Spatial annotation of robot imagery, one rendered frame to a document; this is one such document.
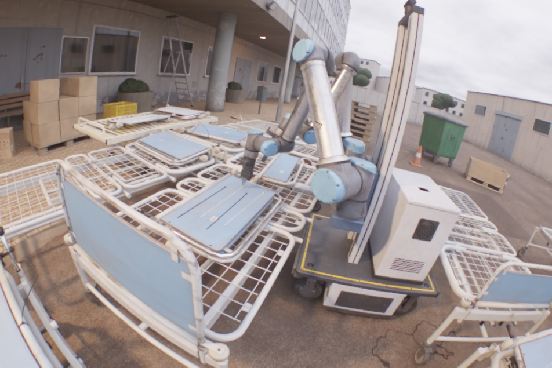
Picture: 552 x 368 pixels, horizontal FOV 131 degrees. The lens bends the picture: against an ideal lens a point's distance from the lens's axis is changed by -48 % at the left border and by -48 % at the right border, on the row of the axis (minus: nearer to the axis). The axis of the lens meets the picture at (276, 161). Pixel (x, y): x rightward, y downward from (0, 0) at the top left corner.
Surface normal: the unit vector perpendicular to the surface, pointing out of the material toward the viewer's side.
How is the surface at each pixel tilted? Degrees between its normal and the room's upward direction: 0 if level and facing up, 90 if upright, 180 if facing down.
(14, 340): 8
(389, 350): 0
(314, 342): 0
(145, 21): 90
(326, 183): 94
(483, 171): 90
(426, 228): 90
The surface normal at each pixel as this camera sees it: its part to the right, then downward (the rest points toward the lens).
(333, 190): -0.76, 0.17
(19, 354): 0.11, -0.89
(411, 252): -0.24, 0.28
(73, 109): 0.96, 0.22
